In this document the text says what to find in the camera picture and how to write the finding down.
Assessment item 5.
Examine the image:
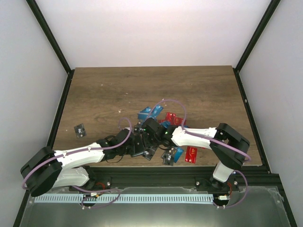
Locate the black leather card holder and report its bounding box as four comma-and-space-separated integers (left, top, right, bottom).
131, 135, 145, 157

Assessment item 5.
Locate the blue card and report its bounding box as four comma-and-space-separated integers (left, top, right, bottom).
138, 105, 164, 120
172, 147, 184, 163

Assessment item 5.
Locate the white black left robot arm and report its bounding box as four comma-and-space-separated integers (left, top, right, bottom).
20, 128, 134, 197

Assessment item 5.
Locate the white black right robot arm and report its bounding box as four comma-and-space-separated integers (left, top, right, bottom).
142, 118, 251, 191

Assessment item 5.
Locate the black VIP card beside holder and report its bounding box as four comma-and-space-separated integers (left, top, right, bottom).
143, 147, 157, 161

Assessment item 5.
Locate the red VIP card front right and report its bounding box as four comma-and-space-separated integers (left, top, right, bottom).
185, 146, 198, 164

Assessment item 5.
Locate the lone black VIP card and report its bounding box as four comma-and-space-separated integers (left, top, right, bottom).
74, 123, 87, 138

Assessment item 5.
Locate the black front frame rail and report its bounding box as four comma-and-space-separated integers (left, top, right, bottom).
86, 166, 282, 188

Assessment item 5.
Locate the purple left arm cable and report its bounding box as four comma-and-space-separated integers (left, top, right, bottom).
21, 117, 133, 209

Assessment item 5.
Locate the light blue slotted cable duct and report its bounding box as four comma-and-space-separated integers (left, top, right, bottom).
34, 193, 214, 204

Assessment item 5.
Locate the black left frame post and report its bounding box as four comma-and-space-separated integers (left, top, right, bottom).
25, 0, 72, 74

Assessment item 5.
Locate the black aluminium frame post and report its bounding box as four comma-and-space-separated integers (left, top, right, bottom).
235, 0, 281, 71

